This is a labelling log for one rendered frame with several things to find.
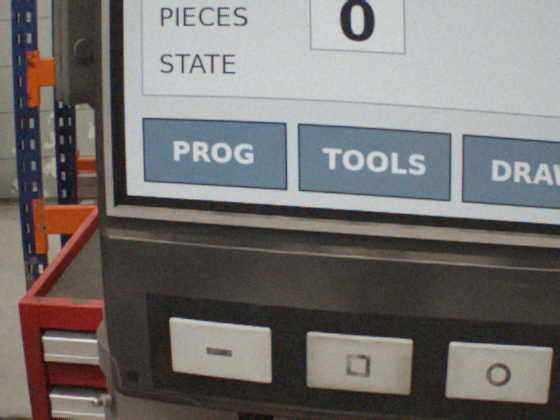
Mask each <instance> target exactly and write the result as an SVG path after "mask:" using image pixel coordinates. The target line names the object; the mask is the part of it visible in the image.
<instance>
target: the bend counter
mask: <svg viewBox="0 0 560 420"><path fill-rule="evenodd" d="M309 26H310V50H319V51H348V52H352V53H384V54H392V55H406V44H405V31H406V21H405V0H309Z"/></svg>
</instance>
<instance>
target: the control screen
mask: <svg viewBox="0 0 560 420"><path fill-rule="evenodd" d="M123 6H124V20H123V24H124V40H123V41H124V59H125V60H124V77H125V84H124V95H125V132H126V149H125V151H126V169H127V188H128V195H131V196H142V195H145V196H159V197H174V198H188V199H203V200H217V201H231V202H246V203H260V204H275V205H290V206H305V207H320V208H333V209H348V210H362V211H377V212H391V213H405V214H419V215H432V216H446V217H459V218H473V219H486V220H491V219H499V220H512V221H524V222H537V223H549V224H560V0H405V21H406V31H405V44H406V55H392V54H384V53H352V52H348V51H319V50H310V26H309V0H123Z"/></svg>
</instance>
